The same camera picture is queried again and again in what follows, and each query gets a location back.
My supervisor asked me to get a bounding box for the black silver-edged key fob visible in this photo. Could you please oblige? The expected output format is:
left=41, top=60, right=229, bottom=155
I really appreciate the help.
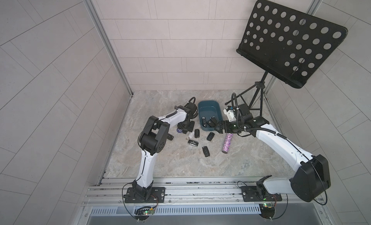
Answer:
left=208, top=116, right=219, bottom=127

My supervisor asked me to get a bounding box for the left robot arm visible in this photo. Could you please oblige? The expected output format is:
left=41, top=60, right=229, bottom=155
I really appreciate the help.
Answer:
left=132, top=97, right=198, bottom=200

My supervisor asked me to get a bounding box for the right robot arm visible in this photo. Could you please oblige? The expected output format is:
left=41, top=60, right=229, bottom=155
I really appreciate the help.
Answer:
left=214, top=93, right=331, bottom=202

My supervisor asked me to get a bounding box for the black Bentley key fob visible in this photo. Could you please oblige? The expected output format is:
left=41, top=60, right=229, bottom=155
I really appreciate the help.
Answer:
left=187, top=140, right=199, bottom=147

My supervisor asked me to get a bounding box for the black flip key far left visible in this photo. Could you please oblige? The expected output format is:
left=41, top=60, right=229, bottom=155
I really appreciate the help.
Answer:
left=167, top=134, right=174, bottom=141

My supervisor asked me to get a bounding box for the teal plastic storage box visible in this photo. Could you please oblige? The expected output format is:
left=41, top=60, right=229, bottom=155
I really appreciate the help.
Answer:
left=198, top=100, right=223, bottom=131

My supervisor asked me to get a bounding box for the black key bottom front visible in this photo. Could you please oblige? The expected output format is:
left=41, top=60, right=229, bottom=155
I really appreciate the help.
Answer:
left=202, top=146, right=210, bottom=157

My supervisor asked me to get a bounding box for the right circuit board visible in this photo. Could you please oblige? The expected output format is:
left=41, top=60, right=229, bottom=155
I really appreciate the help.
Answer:
left=259, top=203, right=275, bottom=220

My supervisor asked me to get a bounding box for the circuit board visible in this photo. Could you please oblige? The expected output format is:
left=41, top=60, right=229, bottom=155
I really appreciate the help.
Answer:
left=135, top=206, right=155, bottom=221
left=259, top=203, right=275, bottom=220

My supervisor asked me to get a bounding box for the black perforated music stand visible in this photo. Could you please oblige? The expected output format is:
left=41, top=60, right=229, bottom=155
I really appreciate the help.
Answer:
left=225, top=0, right=348, bottom=115

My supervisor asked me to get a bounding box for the left circuit board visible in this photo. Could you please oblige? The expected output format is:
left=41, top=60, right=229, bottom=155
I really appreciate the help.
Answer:
left=135, top=206, right=155, bottom=221

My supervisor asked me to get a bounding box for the white key tag with ring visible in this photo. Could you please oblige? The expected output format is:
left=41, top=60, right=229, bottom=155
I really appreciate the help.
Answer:
left=186, top=132, right=195, bottom=140

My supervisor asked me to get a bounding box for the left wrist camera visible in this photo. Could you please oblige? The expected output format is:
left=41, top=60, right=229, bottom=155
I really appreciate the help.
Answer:
left=185, top=102, right=198, bottom=120

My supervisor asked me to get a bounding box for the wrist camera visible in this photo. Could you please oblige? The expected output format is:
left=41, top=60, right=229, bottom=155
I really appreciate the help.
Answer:
left=223, top=107, right=236, bottom=123
left=185, top=102, right=198, bottom=120

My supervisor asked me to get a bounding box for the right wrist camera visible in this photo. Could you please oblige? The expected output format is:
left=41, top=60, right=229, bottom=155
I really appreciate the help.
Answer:
left=223, top=107, right=236, bottom=123

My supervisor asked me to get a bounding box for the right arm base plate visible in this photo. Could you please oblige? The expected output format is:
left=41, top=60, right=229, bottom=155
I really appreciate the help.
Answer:
left=239, top=185, right=282, bottom=202

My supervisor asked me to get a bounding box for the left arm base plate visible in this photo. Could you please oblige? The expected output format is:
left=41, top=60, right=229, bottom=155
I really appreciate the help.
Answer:
left=124, top=187, right=166, bottom=203

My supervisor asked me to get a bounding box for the aluminium rail frame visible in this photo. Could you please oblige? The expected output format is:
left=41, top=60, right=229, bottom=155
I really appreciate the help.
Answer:
left=71, top=177, right=334, bottom=225

